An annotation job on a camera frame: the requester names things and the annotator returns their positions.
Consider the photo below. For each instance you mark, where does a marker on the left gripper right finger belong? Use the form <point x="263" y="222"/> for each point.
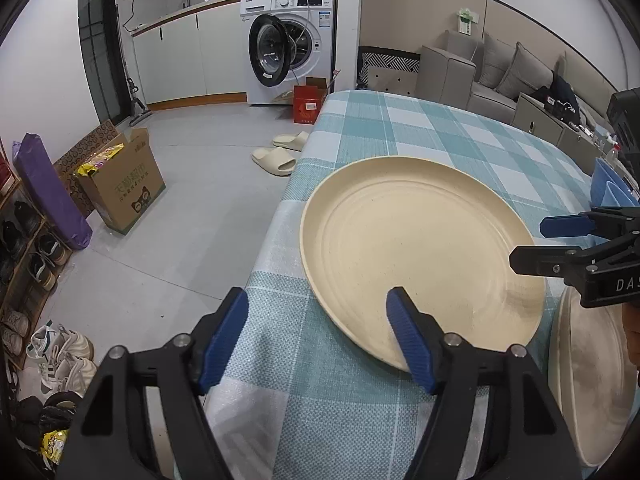
<point x="525" y="434"/>

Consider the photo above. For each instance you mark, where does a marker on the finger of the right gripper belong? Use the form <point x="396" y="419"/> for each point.
<point x="573" y="225"/>
<point x="552" y="262"/>

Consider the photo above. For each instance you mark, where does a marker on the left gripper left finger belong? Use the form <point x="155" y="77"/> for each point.
<point x="111" y="437"/>

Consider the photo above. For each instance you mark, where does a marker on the small blue bowl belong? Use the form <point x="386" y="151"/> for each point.
<point x="613" y="196"/>

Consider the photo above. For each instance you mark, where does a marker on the large blue bowl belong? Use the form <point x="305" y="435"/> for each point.
<point x="602" y="173"/>

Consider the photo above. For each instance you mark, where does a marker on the large beige plate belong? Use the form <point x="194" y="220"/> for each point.
<point x="439" y="233"/>

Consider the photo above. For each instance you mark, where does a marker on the white kitchen cabinets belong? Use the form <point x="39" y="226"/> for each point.
<point x="195" y="58"/>

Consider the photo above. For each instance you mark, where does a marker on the person's right hand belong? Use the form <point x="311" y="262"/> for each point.
<point x="631" y="323"/>

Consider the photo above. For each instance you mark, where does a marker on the grey side cabinet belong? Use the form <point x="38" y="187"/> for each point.
<point x="531" y="117"/>

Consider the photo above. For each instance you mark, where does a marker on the white sneakers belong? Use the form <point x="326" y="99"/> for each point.
<point x="64" y="359"/>

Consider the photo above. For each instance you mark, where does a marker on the grey sofa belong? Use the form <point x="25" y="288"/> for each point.
<point x="487" y="76"/>

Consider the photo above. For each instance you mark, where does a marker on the teal plaid tablecloth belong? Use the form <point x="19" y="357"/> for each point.
<point x="298" y="399"/>

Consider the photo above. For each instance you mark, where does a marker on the wooden shoe rack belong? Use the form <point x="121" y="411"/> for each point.
<point x="22" y="293"/>

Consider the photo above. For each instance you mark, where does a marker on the purple rolled mat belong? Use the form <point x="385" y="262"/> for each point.
<point x="34" y="166"/>

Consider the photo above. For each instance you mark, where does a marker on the brown cardboard box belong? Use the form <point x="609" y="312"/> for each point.
<point x="122" y="179"/>

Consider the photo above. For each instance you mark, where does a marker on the black white patterned rug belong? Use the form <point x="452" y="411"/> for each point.
<point x="388" y="70"/>

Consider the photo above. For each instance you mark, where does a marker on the beige slipper far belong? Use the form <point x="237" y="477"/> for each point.
<point x="293" y="142"/>

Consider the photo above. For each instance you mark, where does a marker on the beige slipper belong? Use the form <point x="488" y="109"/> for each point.
<point x="276" y="161"/>
<point x="293" y="142"/>

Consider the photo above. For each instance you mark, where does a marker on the beige slipper near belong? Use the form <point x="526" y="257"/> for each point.
<point x="276" y="161"/>

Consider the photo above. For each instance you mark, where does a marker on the white washing machine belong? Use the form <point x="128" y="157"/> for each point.
<point x="287" y="41"/>

